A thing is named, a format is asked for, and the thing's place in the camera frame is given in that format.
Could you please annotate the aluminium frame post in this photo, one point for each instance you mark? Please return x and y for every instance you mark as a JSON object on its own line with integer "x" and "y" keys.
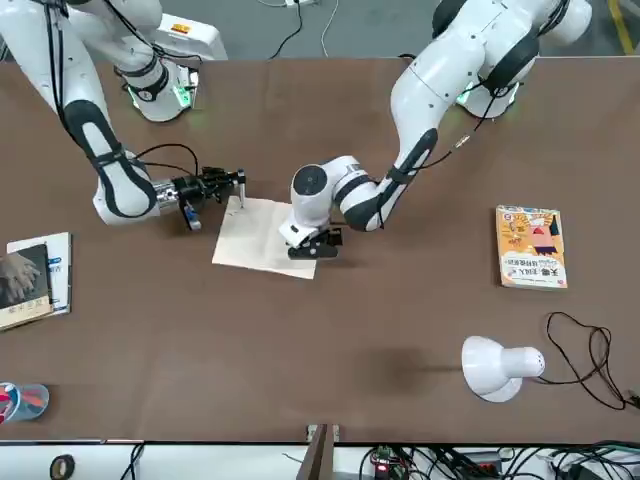
{"x": 320, "y": 455}

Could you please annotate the white floor power strip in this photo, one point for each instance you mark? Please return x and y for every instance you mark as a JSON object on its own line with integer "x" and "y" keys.
{"x": 300, "y": 2}

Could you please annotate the black finned power supply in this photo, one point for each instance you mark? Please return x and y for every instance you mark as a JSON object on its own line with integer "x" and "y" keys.
{"x": 482, "y": 461}

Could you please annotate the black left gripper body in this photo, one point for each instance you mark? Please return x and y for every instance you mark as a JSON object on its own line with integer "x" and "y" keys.
{"x": 317, "y": 251}

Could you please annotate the dark book with hands cover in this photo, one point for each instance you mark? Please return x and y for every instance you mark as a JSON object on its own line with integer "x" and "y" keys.
{"x": 22, "y": 280}

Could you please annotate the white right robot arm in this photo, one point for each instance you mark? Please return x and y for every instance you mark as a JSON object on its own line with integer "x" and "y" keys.
{"x": 115, "y": 195}

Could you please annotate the blue and white marker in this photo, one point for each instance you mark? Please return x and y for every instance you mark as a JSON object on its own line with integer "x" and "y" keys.
{"x": 242, "y": 197}

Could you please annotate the white desk lamp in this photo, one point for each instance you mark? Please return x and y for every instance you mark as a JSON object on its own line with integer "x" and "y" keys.
{"x": 490, "y": 370}

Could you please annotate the black tape roll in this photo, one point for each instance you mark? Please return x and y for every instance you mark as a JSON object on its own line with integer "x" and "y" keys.
{"x": 53, "y": 467}

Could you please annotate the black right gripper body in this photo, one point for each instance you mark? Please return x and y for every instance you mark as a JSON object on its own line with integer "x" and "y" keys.
{"x": 190, "y": 188}

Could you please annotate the white box orange label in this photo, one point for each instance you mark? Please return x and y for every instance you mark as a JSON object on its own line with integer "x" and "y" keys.
{"x": 195, "y": 40}

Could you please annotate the small circuit board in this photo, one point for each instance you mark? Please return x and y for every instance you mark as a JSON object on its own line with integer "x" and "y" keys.
{"x": 382, "y": 462}

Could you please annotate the translucent blue pen cup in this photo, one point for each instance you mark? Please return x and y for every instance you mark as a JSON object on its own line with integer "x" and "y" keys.
{"x": 30, "y": 405}

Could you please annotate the white book blue print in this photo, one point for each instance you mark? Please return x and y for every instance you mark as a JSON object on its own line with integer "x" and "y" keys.
{"x": 61, "y": 270}

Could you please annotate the orange yellow illustrated book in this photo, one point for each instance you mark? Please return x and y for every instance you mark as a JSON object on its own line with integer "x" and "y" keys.
{"x": 532, "y": 250}

